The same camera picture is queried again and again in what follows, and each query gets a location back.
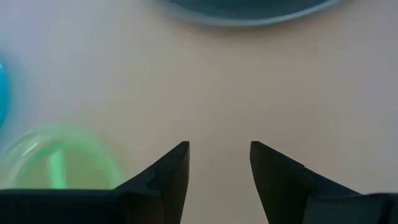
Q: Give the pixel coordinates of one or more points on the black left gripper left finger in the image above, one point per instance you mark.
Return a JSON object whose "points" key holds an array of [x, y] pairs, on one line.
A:
{"points": [[168, 180]]}

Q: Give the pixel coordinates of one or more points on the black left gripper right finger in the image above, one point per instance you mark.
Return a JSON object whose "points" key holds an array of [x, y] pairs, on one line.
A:
{"points": [[280, 183]]}

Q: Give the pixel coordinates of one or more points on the green translucent cup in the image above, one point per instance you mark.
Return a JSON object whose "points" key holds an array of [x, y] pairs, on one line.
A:
{"points": [[59, 158]]}

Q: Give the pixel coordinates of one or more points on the teal green plastic plate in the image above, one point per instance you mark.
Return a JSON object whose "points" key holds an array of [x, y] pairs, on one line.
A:
{"points": [[248, 11]]}

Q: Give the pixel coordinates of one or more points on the blue plastic plate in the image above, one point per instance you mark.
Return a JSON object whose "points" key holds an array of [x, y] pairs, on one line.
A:
{"points": [[3, 90]]}

